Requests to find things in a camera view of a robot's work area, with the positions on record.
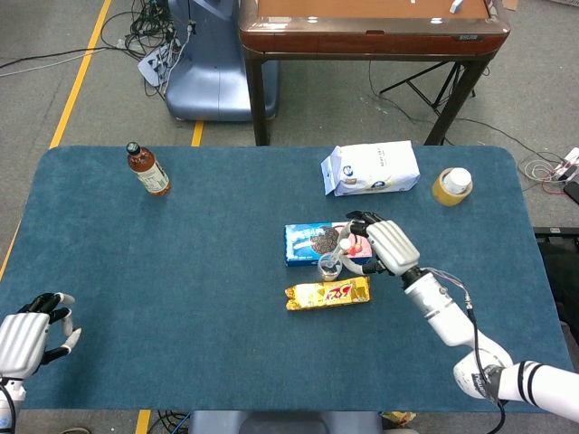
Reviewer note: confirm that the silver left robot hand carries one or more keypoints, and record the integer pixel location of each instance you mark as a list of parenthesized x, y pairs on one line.
[(20, 339)]

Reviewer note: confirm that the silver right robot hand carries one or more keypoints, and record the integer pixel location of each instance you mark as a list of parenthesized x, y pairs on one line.
[(393, 246)]

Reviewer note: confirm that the white tube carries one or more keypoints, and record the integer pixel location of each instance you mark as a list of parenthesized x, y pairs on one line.
[(344, 244)]

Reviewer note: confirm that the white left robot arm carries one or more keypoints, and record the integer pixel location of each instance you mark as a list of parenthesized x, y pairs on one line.
[(9, 407)]

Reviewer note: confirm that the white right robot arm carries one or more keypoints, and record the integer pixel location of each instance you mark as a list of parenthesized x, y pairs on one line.
[(443, 312)]

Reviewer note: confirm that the glass jar with cartoon print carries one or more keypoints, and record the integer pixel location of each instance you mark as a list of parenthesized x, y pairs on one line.
[(326, 272)]

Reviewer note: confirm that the white tissue pack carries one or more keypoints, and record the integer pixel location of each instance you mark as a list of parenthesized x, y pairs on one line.
[(380, 167)]

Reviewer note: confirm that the yellow cracker pack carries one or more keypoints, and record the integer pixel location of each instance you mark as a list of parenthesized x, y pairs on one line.
[(325, 294)]

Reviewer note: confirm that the blue Oreo cookie box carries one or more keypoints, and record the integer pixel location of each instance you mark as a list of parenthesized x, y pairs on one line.
[(303, 244)]

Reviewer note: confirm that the small white plastic bottle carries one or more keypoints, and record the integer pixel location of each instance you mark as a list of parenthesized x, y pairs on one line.
[(457, 178)]

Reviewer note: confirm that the blue table mat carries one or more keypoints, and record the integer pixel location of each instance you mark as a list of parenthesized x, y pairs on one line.
[(181, 271)]

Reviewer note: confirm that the brown mahjong table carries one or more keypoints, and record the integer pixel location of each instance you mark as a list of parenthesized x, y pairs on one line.
[(362, 45)]

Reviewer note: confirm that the amber tea bottle black cap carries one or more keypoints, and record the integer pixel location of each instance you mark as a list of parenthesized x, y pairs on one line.
[(149, 174)]

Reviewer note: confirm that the grey robot body base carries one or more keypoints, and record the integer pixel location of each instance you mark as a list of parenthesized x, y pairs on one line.
[(271, 425)]

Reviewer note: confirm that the white power strip with plugs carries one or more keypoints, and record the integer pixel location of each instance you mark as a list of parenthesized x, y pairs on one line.
[(151, 68)]

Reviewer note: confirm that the black equipment frame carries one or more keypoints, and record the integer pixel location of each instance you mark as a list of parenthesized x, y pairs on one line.
[(561, 271)]

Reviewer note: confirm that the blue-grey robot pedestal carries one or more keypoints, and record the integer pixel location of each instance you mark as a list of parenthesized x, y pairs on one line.
[(203, 81)]

